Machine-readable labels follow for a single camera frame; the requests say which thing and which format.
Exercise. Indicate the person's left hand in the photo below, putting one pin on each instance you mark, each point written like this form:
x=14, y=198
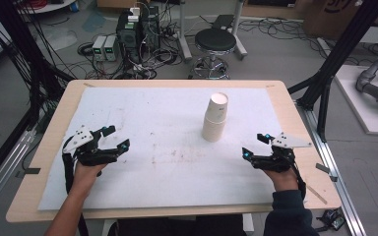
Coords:
x=84, y=178

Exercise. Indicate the white power adapter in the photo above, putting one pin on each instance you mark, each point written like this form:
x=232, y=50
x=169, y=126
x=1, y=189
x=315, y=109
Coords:
x=134, y=13

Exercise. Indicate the black frame post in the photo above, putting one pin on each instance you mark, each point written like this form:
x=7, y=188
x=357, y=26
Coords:
x=334, y=59
x=29, y=55

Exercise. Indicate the black computer tower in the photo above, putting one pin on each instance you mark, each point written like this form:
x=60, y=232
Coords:
x=138, y=36

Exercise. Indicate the white paper cup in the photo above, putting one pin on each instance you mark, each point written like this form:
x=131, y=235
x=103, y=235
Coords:
x=217, y=106
x=213, y=131

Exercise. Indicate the grey bench power supply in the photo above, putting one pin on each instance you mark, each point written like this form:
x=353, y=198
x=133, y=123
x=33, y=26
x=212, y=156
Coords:
x=111, y=48
x=98, y=48

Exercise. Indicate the white stand leg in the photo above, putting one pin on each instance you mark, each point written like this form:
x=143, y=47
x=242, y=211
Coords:
x=239, y=36
x=184, y=36

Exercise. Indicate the person's right hand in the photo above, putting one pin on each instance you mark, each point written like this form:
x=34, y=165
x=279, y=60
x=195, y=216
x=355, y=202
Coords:
x=285, y=181

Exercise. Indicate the white table mat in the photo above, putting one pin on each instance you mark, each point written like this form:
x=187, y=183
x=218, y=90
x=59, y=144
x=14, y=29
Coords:
x=164, y=177

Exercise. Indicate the black round stool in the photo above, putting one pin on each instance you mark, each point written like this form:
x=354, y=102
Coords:
x=215, y=41

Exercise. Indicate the aluminium rail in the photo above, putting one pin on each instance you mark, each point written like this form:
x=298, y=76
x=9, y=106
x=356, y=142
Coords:
x=3, y=173
x=336, y=183

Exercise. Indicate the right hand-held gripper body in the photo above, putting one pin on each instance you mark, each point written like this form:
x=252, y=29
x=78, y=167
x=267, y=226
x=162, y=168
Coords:
x=280, y=159

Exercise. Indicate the light wooden table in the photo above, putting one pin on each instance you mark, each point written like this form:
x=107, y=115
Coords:
x=303, y=183

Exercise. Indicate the white floor board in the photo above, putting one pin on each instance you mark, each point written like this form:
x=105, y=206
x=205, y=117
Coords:
x=357, y=105

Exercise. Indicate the small black floor device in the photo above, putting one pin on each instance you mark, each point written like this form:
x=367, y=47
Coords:
x=333, y=219

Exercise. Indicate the thin wooden stick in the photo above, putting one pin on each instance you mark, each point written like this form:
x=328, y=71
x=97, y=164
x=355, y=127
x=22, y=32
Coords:
x=317, y=194

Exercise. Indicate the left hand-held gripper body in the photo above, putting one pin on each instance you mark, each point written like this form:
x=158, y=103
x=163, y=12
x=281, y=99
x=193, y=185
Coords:
x=90, y=156

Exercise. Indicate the cardboard box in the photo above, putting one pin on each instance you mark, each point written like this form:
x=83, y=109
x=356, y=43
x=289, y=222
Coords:
x=334, y=16

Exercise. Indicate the blue tape roll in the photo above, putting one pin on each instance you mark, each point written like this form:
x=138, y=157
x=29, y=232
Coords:
x=74, y=7

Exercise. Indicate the black tape piece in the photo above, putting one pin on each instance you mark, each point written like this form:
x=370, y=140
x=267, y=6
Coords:
x=325, y=169
x=29, y=171

